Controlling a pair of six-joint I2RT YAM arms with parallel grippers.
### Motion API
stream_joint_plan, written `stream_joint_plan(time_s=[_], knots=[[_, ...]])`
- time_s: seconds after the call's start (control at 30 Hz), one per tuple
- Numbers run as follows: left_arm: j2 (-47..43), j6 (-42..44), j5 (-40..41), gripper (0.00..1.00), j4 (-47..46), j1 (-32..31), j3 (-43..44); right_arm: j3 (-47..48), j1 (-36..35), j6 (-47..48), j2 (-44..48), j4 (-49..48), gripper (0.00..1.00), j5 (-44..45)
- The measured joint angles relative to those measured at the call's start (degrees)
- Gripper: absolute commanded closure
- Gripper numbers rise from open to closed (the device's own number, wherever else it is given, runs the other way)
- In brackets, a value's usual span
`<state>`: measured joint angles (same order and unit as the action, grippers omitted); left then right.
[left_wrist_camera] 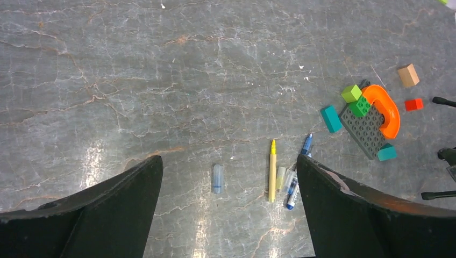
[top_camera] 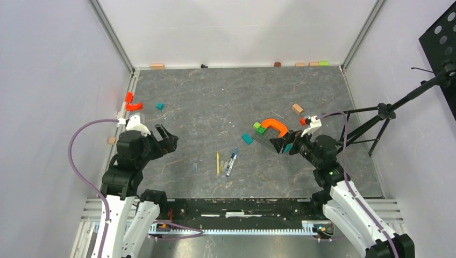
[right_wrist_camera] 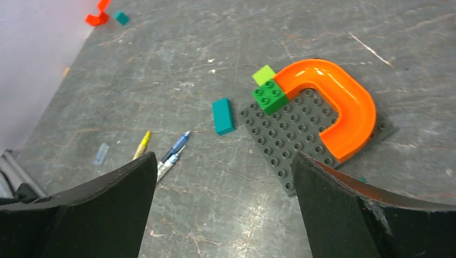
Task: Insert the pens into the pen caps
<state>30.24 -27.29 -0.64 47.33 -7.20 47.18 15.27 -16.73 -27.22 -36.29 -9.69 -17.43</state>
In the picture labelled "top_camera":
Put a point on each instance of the toothed aluminium rail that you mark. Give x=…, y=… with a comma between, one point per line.
x=306, y=229

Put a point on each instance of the tan block left rail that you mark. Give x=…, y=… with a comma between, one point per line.
x=112, y=140

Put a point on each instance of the black perforated panel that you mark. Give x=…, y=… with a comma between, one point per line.
x=438, y=41

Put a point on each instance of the orange curved block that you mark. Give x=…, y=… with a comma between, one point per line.
x=275, y=124

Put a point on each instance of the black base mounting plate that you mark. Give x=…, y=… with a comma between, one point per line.
x=242, y=213

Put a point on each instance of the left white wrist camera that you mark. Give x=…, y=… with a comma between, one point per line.
x=134, y=123

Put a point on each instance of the black tripod stand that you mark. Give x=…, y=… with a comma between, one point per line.
x=386, y=112

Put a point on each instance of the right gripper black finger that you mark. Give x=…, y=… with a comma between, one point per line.
x=292, y=136
x=279, y=144

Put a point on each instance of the teal block near baseplate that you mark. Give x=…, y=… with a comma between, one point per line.
x=288, y=148

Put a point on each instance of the teal block centre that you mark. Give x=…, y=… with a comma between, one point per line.
x=247, y=138

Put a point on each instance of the grey lego baseplate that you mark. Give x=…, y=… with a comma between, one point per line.
x=264, y=139

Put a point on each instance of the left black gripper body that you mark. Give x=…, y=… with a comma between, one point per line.
x=157, y=148

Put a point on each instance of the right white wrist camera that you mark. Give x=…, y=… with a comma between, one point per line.
x=313, y=123

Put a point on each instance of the tan block back left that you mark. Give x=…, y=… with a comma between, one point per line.
x=157, y=66

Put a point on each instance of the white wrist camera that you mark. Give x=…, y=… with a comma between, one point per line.
x=313, y=123
x=134, y=123

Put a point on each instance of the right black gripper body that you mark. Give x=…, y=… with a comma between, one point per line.
x=303, y=145

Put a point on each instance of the tan wooden block right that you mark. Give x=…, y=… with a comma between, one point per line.
x=297, y=109

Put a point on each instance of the green lego brick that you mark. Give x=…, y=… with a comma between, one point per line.
x=259, y=128

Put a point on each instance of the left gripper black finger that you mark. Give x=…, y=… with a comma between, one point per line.
x=162, y=131
x=171, y=143

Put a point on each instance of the lime green block back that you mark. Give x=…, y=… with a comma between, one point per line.
x=323, y=63

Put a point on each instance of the red block upper left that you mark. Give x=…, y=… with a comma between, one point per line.
x=128, y=97

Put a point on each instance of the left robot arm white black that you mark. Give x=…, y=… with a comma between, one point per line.
x=135, y=149

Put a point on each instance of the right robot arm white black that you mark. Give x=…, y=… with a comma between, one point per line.
x=339, y=200

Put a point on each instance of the red curved block left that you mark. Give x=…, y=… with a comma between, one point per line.
x=133, y=107

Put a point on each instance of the yellow pen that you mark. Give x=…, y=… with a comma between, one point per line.
x=218, y=163

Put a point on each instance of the blue white pen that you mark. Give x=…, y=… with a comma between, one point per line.
x=231, y=162

